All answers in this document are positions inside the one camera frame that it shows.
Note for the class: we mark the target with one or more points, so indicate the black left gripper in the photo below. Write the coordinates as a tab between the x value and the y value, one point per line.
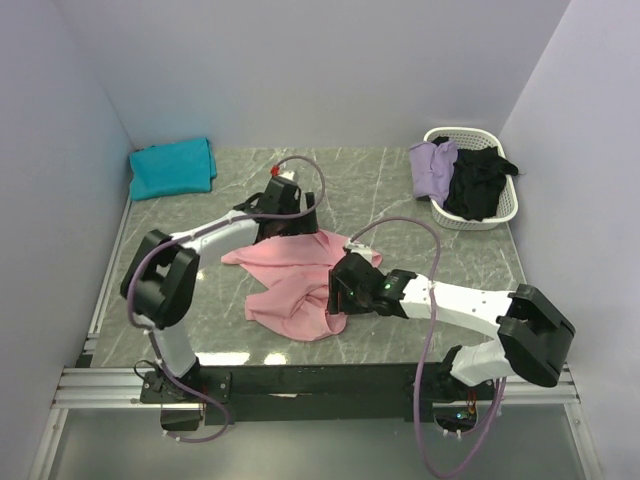
306	224

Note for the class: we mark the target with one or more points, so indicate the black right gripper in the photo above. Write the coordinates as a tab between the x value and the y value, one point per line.
334	287

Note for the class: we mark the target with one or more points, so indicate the pink t shirt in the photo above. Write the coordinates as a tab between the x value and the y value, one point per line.
295	272

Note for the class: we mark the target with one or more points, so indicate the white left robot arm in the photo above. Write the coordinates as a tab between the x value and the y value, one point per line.
160	282

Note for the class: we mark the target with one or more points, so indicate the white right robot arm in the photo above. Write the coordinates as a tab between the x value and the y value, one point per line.
527	336

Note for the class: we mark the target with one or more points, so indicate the lavender t shirt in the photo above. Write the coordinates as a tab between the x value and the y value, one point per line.
432	168

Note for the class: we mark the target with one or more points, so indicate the folded teal t shirt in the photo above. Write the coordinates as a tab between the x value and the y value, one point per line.
177	168

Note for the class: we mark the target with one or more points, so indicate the black t shirt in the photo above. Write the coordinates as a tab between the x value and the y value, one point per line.
478	180

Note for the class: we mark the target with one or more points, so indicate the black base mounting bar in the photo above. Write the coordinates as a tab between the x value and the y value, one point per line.
301	393

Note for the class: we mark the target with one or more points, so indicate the white plastic laundry basket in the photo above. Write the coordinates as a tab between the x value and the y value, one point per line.
475	139

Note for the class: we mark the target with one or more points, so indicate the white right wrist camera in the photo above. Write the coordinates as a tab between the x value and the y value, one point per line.
365	251

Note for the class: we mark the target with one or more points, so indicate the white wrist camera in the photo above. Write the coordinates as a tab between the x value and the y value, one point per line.
365	251
280	171

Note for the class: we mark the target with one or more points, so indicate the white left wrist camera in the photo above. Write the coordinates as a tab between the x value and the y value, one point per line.
280	171

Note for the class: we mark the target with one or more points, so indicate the aluminium frame rail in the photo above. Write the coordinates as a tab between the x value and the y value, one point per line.
120	387

